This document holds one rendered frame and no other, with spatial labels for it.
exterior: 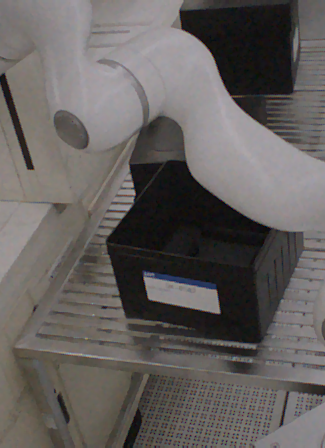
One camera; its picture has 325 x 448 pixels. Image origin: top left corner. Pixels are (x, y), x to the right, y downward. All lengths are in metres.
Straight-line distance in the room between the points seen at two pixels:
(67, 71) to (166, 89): 0.13
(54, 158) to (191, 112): 0.61
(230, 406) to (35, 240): 0.94
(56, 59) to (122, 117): 0.11
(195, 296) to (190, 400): 0.98
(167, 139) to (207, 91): 0.79
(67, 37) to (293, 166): 0.30
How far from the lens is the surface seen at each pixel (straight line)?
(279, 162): 0.83
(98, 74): 0.86
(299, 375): 1.23
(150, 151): 1.63
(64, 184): 1.48
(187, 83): 0.90
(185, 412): 2.18
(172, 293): 1.27
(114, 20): 2.34
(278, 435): 1.16
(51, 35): 0.91
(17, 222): 1.50
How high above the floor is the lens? 1.69
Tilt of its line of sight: 37 degrees down
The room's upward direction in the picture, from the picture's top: 11 degrees counter-clockwise
